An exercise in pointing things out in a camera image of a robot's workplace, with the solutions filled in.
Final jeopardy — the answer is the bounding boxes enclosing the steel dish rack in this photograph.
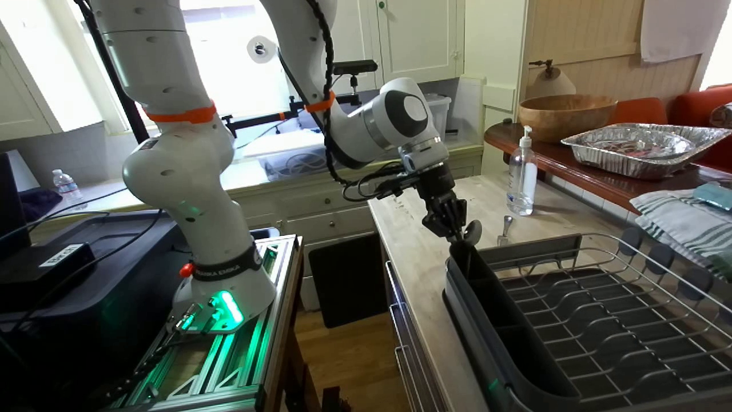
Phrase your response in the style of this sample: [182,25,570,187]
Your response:
[476,229,732,412]

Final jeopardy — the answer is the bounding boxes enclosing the grey cutlery holder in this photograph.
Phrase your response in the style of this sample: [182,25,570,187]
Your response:
[443,242,579,412]

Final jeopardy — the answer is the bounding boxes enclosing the folded striped dish towels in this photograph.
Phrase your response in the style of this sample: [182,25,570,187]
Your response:
[632,181,732,282]

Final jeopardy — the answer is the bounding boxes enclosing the large wooden bowl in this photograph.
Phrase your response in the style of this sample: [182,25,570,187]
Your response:
[516,94,618,142]

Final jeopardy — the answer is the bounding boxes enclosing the plastic water bottle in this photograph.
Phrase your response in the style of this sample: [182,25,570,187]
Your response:
[52,170,82,202]

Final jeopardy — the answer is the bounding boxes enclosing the black computer box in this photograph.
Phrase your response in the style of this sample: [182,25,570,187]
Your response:
[0,213,186,412]

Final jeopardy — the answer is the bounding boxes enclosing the clear hand sanitizer bottle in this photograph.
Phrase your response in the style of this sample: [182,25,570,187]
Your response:
[507,128,538,216]

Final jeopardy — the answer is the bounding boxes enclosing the white cabinet drawers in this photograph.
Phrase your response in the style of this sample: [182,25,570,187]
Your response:
[226,144,488,249]

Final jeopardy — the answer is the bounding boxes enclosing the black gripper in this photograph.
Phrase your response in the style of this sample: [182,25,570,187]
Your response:
[415,165,483,244]

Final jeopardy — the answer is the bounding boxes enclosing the aluminium foil tray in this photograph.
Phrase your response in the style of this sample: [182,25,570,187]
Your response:
[562,123,732,181]

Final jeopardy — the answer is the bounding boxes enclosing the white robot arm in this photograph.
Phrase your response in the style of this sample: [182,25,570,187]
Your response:
[90,0,480,334]

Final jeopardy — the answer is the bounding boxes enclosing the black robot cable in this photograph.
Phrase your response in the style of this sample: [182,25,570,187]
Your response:
[299,0,368,189]

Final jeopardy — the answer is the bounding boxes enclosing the dark wooden side counter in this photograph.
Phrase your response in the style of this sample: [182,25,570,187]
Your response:
[483,121,732,216]

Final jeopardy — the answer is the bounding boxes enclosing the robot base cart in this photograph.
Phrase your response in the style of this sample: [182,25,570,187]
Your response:
[106,235,304,412]

